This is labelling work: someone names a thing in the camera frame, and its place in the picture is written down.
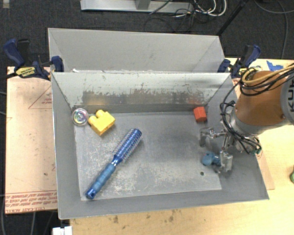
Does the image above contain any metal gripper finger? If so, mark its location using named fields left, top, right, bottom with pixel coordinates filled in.
left=199, top=127, right=223, bottom=147
left=214, top=151, right=234, bottom=174

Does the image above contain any small blue toy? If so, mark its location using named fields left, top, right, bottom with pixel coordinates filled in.
left=201, top=151, right=221, bottom=167

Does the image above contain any red-orange block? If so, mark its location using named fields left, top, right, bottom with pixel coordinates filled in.
left=193, top=106, right=208, bottom=123

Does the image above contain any grey metal bin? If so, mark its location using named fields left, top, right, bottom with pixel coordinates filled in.
left=48, top=27, right=270, bottom=220

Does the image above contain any blue round hair brush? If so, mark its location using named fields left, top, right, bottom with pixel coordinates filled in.
left=85, top=128, right=143, bottom=201

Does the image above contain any yellow toy brick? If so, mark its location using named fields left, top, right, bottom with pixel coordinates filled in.
left=87, top=109, right=116, bottom=136

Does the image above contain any brown cardboard board red print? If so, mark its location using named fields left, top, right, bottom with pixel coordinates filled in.
left=4, top=66, right=275, bottom=215

